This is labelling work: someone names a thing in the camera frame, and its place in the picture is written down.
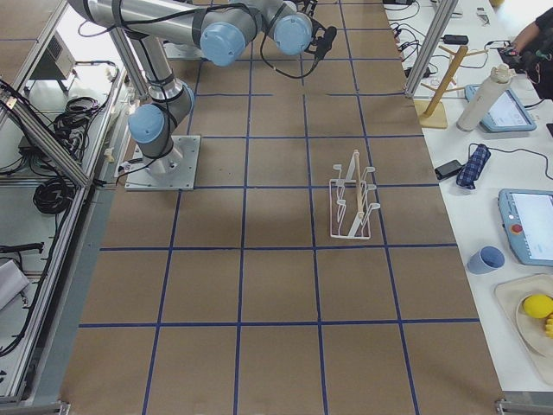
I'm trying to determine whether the grey-blue cup on desk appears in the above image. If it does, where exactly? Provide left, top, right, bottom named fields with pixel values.
left=467, top=246, right=505, bottom=275

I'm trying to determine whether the black power adapter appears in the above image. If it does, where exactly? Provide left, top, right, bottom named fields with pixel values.
left=435, top=160, right=464, bottom=181

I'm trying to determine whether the wooden mug tree stand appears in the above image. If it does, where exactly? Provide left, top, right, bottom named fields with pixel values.
left=414, top=45, right=487, bottom=129

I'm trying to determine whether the folded blue plaid umbrella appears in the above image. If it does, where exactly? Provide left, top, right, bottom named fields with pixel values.
left=456, top=144, right=491, bottom=190

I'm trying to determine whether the white cylindrical bottle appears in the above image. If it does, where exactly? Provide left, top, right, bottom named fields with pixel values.
left=456, top=63, right=516, bottom=131

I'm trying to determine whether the blue teach pendant tablet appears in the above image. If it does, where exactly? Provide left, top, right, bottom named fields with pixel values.
left=480, top=86, right=537, bottom=133

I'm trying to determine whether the yellow toy lemon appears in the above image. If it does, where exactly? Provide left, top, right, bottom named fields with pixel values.
left=522, top=294, right=553, bottom=319

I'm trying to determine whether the beige tray on desk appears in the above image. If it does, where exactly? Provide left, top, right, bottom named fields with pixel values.
left=494, top=274, right=552, bottom=386

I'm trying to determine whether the person at desk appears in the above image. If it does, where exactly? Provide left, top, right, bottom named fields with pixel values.
left=512, top=9, right=552, bottom=99

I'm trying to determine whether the white wire cup rack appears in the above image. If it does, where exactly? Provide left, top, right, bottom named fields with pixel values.
left=328, top=149, right=380, bottom=240

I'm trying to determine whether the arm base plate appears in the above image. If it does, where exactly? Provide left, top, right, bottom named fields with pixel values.
left=124, top=135, right=200, bottom=191

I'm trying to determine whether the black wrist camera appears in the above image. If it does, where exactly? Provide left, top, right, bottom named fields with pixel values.
left=315, top=26, right=337, bottom=61

